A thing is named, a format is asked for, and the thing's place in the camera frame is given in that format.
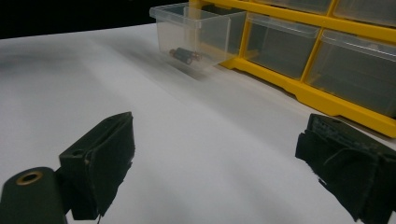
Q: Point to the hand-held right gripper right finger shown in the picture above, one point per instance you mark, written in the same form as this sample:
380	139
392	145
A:
358	168

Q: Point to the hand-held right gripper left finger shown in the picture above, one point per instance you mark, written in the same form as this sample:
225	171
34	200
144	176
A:
99	161

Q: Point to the yellow organizer cabinet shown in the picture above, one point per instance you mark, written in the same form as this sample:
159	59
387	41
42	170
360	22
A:
327	104

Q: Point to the clear plastic drawer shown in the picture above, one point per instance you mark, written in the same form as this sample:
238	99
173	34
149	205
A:
174	31

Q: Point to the grid of clear drawers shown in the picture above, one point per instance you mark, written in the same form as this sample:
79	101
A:
351	71

